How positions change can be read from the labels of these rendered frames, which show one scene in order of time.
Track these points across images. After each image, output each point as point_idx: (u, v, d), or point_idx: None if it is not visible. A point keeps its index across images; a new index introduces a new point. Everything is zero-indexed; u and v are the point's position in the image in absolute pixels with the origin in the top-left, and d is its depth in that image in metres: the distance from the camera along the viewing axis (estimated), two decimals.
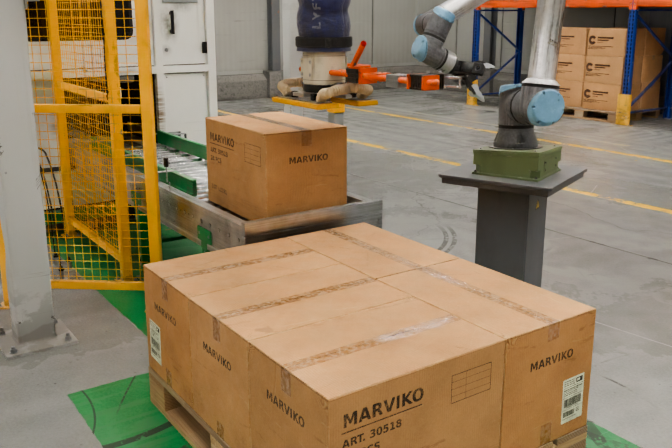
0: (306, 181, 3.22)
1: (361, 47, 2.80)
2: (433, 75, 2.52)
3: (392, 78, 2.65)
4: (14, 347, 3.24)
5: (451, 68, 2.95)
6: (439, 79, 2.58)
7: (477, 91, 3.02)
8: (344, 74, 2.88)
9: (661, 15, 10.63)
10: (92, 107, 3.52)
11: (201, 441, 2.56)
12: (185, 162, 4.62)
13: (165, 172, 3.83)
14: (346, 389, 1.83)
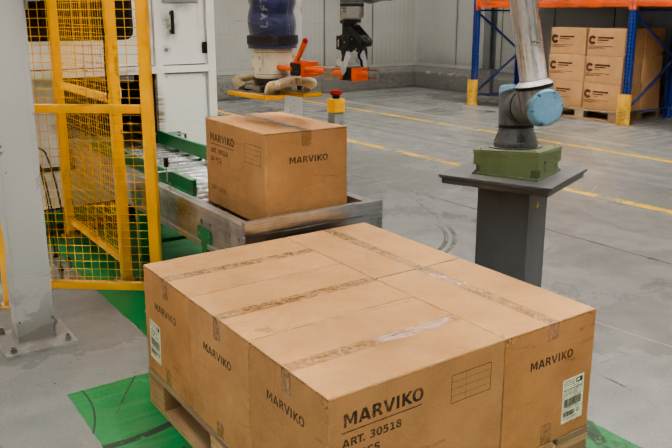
0: (306, 181, 3.22)
1: (303, 44, 3.13)
2: (362, 67, 2.85)
3: (328, 71, 2.97)
4: (14, 347, 3.24)
5: (351, 16, 2.82)
6: None
7: (345, 60, 2.85)
8: (289, 68, 3.20)
9: (661, 15, 10.63)
10: (92, 107, 3.52)
11: (201, 441, 2.56)
12: (185, 162, 4.62)
13: (165, 172, 3.83)
14: (346, 389, 1.83)
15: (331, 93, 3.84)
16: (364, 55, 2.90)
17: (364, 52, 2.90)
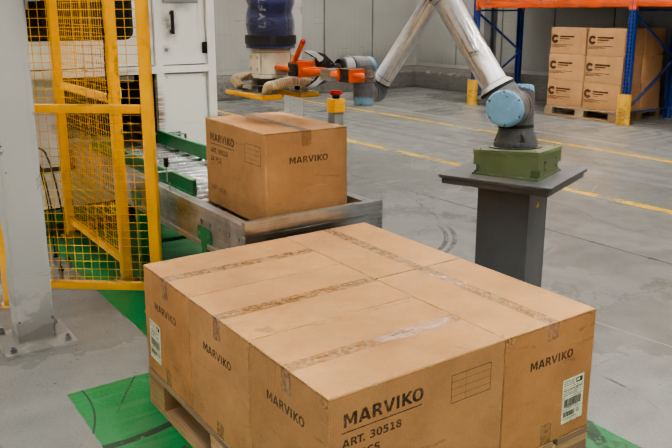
0: (306, 181, 3.22)
1: (301, 44, 3.14)
2: (359, 69, 2.87)
3: (325, 72, 2.99)
4: (14, 347, 3.24)
5: (347, 61, 3.26)
6: None
7: (317, 55, 3.17)
8: (287, 69, 3.22)
9: (661, 15, 10.63)
10: (92, 107, 3.52)
11: (201, 441, 2.56)
12: (185, 162, 4.62)
13: (165, 172, 3.83)
14: (346, 389, 1.83)
15: (331, 93, 3.84)
16: (320, 81, 3.21)
17: (322, 80, 3.21)
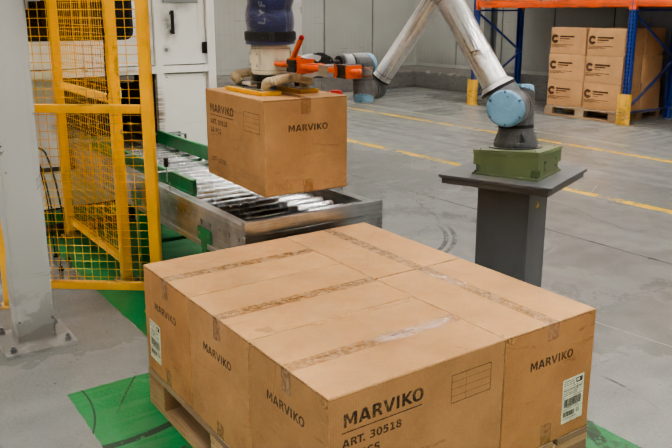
0: (305, 150, 3.19)
1: (299, 40, 3.14)
2: (356, 65, 2.86)
3: (323, 68, 2.98)
4: (14, 347, 3.24)
5: (347, 58, 3.25)
6: None
7: (314, 56, 3.16)
8: (285, 65, 3.21)
9: (661, 15, 10.63)
10: (92, 107, 3.52)
11: (201, 441, 2.56)
12: (185, 162, 4.62)
13: (165, 172, 3.83)
14: (346, 389, 1.83)
15: (331, 93, 3.84)
16: (317, 74, 3.19)
17: None
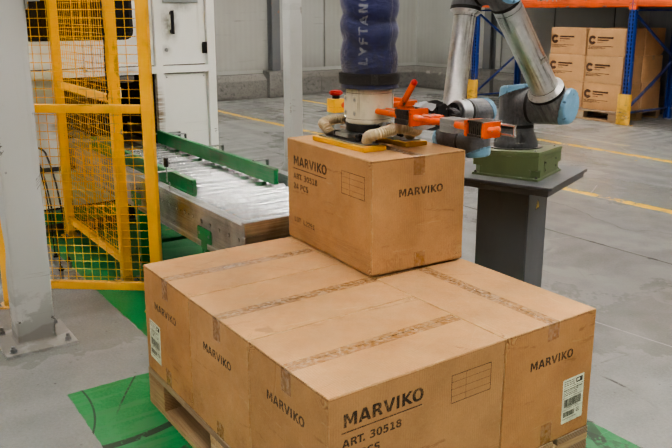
0: (417, 217, 2.64)
1: (411, 86, 2.59)
2: (494, 122, 2.31)
3: (447, 123, 2.43)
4: (14, 347, 3.24)
5: (464, 105, 2.70)
6: None
7: (428, 105, 2.62)
8: (392, 114, 2.67)
9: (661, 15, 10.63)
10: (92, 107, 3.52)
11: (201, 441, 2.56)
12: (185, 162, 4.62)
13: (165, 172, 3.83)
14: (346, 389, 1.83)
15: (331, 93, 3.84)
16: (431, 126, 2.64)
17: (433, 126, 2.65)
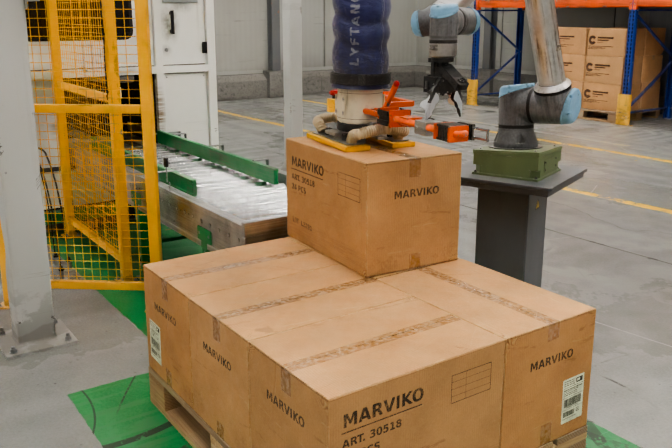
0: (413, 219, 2.64)
1: (394, 87, 2.61)
2: (462, 126, 2.30)
3: (420, 125, 2.44)
4: (14, 347, 3.24)
5: (443, 55, 2.43)
6: None
7: (433, 103, 2.46)
8: (376, 115, 2.69)
9: (661, 15, 10.63)
10: (92, 107, 3.52)
11: (201, 441, 2.56)
12: (185, 162, 4.62)
13: (165, 172, 3.83)
14: (346, 389, 1.83)
15: (331, 93, 3.84)
16: (458, 96, 2.51)
17: (457, 93, 2.51)
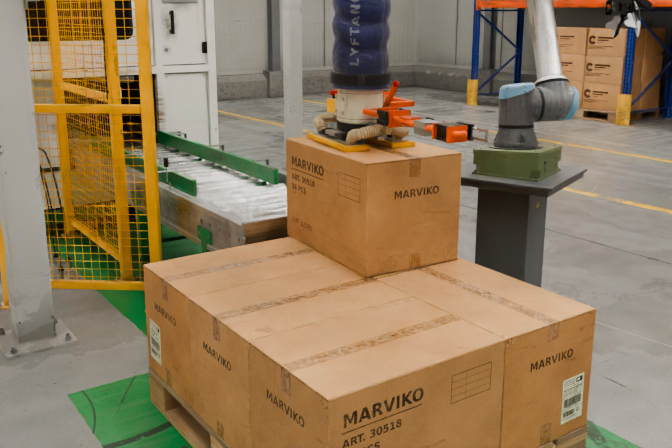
0: (413, 219, 2.64)
1: (393, 88, 2.61)
2: (460, 126, 2.30)
3: (419, 125, 2.44)
4: (14, 347, 3.24)
5: None
6: None
7: (638, 21, 2.74)
8: (376, 115, 2.69)
9: (661, 15, 10.63)
10: (92, 107, 3.52)
11: (201, 441, 2.56)
12: (185, 162, 4.62)
13: (165, 172, 3.83)
14: (346, 389, 1.83)
15: (331, 93, 3.84)
16: None
17: (621, 15, 2.83)
